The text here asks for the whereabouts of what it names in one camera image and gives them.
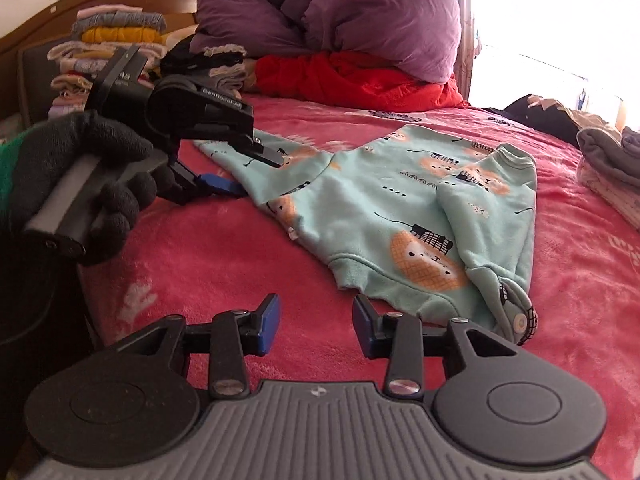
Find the wooden headboard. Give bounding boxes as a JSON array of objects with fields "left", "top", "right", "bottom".
[{"left": 0, "top": 0, "right": 216, "bottom": 126}]

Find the red quilt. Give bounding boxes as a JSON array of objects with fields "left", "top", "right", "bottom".
[{"left": 255, "top": 51, "right": 471, "bottom": 110}]

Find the person's dark clothing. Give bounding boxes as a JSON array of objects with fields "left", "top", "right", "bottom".
[{"left": 0, "top": 225, "right": 96, "bottom": 461}]

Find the small folded grey garment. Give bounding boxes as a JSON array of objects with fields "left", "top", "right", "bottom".
[{"left": 207, "top": 62, "right": 249, "bottom": 93}]

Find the pleated beige curtain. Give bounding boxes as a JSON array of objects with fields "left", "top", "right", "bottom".
[{"left": 450, "top": 0, "right": 483, "bottom": 101}]

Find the white printed folded garment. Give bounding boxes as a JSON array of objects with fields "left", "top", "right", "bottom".
[{"left": 577, "top": 165, "right": 640, "bottom": 231}]

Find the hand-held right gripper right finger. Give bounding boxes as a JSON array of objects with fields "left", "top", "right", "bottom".
[{"left": 351, "top": 294, "right": 516, "bottom": 398}]

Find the black lace trimmed garment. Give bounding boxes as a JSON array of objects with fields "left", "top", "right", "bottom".
[{"left": 160, "top": 35, "right": 246, "bottom": 81}]

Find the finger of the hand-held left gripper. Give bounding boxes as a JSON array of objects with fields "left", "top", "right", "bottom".
[
  {"left": 167, "top": 160, "right": 249, "bottom": 206},
  {"left": 227, "top": 127, "right": 290, "bottom": 168}
]

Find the stack of folded clothes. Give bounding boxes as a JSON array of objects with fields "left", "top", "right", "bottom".
[{"left": 47, "top": 5, "right": 168, "bottom": 116}]

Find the beige garment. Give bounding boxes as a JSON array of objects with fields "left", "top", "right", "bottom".
[{"left": 530, "top": 95, "right": 626, "bottom": 133}]

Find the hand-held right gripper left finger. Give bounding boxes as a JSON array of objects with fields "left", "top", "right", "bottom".
[{"left": 127, "top": 292, "right": 282, "bottom": 401}]

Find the teal lion print sweatshirt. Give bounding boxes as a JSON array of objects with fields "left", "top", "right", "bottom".
[{"left": 192, "top": 124, "right": 540, "bottom": 346}]

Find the pink floral blanket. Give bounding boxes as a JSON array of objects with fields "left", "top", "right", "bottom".
[{"left": 80, "top": 92, "right": 640, "bottom": 480}]

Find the person's left hand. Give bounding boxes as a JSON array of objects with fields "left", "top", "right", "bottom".
[{"left": 10, "top": 110, "right": 173, "bottom": 267}]

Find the purple quilt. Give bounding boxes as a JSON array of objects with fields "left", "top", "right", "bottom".
[{"left": 189, "top": 0, "right": 462, "bottom": 85}]

